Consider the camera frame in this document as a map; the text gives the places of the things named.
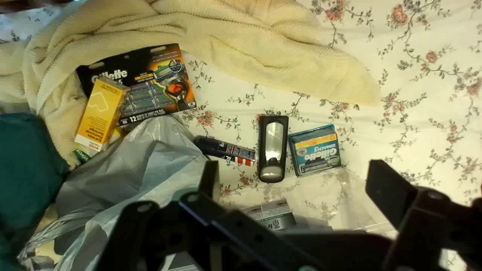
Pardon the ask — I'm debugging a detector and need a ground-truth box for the floral bedsheet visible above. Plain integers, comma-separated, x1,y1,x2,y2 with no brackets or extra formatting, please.
0,0,482,271

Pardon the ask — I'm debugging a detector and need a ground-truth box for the blue razor cartridge box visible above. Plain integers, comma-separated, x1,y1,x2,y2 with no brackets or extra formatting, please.
287,124,343,178

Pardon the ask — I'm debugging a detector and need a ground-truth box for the grey plastic shopping bag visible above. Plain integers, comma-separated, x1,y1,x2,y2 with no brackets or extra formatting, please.
16,116,209,271

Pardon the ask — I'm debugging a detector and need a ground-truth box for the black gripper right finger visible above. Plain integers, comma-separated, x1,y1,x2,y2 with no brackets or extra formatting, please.
364,158,482,271

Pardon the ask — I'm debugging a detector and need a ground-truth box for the cream towel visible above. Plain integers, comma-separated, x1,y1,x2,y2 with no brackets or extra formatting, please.
0,0,380,167

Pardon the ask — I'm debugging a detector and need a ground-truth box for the black and silver razor case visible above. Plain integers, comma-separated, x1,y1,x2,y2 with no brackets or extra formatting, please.
255,115,290,184

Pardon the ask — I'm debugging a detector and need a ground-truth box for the small green item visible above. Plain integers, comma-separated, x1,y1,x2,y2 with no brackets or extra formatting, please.
73,148,93,166

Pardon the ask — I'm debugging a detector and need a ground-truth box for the teal cloth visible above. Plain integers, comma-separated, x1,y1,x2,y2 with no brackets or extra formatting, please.
0,112,72,271

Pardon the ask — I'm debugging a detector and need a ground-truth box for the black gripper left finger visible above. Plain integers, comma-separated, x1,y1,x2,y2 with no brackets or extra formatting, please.
96,158,322,271

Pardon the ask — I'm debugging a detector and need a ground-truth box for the yellow cardboard box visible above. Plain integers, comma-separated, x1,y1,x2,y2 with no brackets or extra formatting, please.
73,76,129,154

